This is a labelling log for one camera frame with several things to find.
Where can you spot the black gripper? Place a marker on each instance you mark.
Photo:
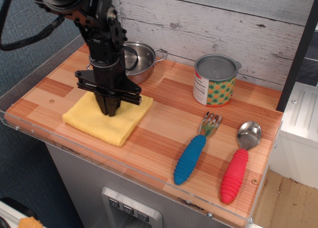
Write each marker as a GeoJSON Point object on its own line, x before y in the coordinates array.
{"type": "Point", "coordinates": [109, 80]}

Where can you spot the white appliance at right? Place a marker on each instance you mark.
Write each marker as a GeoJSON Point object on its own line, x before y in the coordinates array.
{"type": "Point", "coordinates": [295, 152]}

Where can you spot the grey toy kitchen cabinet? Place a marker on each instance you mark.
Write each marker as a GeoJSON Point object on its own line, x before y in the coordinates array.
{"type": "Point", "coordinates": [85, 173]}

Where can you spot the blue handled fork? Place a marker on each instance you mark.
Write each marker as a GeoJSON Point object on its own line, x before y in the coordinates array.
{"type": "Point", "coordinates": [188, 160]}

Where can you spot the stainless steel pot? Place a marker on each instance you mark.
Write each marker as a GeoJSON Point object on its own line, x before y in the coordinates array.
{"type": "Point", "coordinates": [138, 59]}

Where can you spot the patterned tin can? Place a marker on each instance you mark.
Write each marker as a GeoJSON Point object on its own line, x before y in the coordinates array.
{"type": "Point", "coordinates": [214, 79]}

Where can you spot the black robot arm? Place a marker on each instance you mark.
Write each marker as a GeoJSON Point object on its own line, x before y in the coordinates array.
{"type": "Point", "coordinates": [75, 10]}

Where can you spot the white black device bottom left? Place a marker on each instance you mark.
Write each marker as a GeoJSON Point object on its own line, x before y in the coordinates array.
{"type": "Point", "coordinates": [11, 211]}

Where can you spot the yellow towel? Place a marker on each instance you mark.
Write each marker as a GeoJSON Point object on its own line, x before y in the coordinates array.
{"type": "Point", "coordinates": [86, 116]}

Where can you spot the orange object bottom left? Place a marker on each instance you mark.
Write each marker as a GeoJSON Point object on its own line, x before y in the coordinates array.
{"type": "Point", "coordinates": [29, 222]}

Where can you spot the dark vertical post right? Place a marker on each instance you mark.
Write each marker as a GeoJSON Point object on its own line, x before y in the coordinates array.
{"type": "Point", "coordinates": [299, 57]}

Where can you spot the red handled spoon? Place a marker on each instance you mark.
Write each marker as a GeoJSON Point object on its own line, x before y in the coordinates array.
{"type": "Point", "coordinates": [248, 136]}

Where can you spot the dark vertical post left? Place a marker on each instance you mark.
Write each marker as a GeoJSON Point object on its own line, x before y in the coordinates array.
{"type": "Point", "coordinates": [105, 35]}

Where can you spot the silver dispenser button panel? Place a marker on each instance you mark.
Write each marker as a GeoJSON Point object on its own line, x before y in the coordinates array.
{"type": "Point", "coordinates": [125, 212]}

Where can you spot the dark vertical post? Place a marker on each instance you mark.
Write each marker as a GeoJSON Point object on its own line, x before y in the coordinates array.
{"type": "Point", "coordinates": [299, 57]}
{"type": "Point", "coordinates": [105, 35]}

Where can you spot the clear acrylic edge guard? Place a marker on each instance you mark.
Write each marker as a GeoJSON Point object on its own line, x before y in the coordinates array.
{"type": "Point", "coordinates": [153, 147]}

